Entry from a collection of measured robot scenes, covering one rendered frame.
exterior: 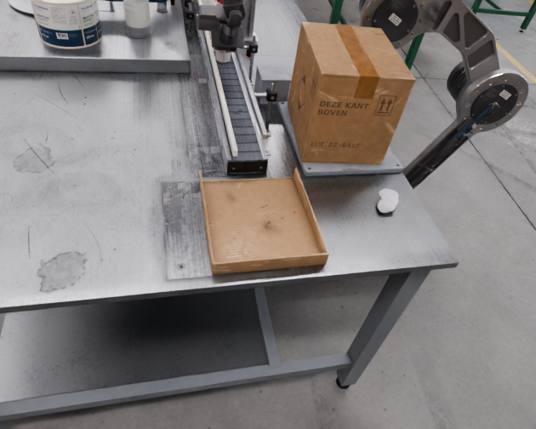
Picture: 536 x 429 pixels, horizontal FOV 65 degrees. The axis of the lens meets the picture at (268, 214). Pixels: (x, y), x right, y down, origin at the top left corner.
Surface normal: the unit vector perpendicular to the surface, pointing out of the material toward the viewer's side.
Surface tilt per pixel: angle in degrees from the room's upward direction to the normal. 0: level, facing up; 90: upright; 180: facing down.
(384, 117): 90
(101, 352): 0
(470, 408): 0
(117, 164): 0
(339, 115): 90
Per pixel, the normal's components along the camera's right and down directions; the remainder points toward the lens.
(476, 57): 0.12, 0.72
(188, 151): 0.12, -0.69
